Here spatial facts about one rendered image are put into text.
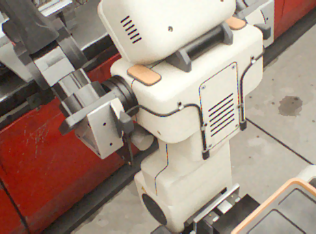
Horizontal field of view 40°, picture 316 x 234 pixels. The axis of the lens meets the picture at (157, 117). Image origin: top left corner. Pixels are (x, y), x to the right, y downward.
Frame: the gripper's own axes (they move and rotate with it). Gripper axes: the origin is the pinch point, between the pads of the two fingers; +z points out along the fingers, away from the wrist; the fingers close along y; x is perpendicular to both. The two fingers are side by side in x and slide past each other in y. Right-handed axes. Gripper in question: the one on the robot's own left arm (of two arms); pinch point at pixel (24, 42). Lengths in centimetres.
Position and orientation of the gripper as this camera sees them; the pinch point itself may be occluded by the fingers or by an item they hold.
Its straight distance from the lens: 128.2
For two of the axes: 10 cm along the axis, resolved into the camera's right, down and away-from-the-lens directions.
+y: -7.0, 5.5, -4.6
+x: 6.4, 7.6, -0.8
